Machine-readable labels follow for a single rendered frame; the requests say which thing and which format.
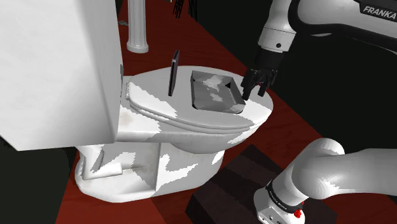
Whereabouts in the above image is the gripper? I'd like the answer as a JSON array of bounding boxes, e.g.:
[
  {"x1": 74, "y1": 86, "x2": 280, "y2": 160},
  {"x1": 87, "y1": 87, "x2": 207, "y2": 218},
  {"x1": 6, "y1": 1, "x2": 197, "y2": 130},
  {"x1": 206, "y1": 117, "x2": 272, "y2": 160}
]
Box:
[{"x1": 240, "y1": 48, "x2": 285, "y2": 101}]

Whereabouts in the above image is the grey metal tray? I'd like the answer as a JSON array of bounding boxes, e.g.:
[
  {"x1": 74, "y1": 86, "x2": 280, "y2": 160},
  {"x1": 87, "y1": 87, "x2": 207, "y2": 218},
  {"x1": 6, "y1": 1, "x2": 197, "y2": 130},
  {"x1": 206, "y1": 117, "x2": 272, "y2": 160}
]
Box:
[{"x1": 190, "y1": 70, "x2": 247, "y2": 115}]

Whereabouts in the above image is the black phone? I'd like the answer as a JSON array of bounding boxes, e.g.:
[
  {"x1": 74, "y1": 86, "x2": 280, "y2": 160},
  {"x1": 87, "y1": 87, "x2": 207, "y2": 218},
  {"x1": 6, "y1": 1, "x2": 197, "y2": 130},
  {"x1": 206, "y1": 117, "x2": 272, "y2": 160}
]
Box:
[{"x1": 168, "y1": 49, "x2": 181, "y2": 97}]

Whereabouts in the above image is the white toilet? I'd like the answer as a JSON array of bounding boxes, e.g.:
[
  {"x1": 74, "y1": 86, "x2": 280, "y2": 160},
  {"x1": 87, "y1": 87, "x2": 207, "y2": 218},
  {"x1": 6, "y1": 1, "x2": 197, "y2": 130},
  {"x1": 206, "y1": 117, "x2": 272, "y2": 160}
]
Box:
[{"x1": 0, "y1": 0, "x2": 274, "y2": 204}]

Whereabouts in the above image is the black wire rack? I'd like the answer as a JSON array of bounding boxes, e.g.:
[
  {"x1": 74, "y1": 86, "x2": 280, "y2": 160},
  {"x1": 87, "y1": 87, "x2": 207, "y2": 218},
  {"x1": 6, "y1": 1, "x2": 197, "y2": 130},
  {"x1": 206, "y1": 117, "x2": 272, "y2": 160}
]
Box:
[{"x1": 172, "y1": 0, "x2": 189, "y2": 18}]

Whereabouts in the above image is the white pedestal column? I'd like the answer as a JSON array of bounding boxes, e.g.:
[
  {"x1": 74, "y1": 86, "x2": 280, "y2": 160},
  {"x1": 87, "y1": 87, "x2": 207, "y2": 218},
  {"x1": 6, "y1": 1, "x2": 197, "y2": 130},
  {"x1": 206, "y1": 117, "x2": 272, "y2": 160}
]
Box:
[{"x1": 126, "y1": 0, "x2": 150, "y2": 54}]

